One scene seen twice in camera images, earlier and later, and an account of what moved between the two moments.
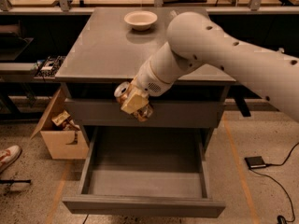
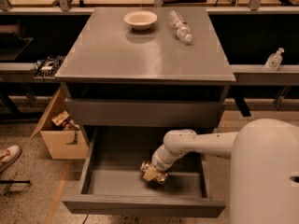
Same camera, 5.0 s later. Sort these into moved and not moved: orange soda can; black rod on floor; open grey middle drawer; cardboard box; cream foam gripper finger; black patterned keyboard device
Moved: orange soda can; cream foam gripper finger
Not moved: open grey middle drawer; black rod on floor; cardboard box; black patterned keyboard device
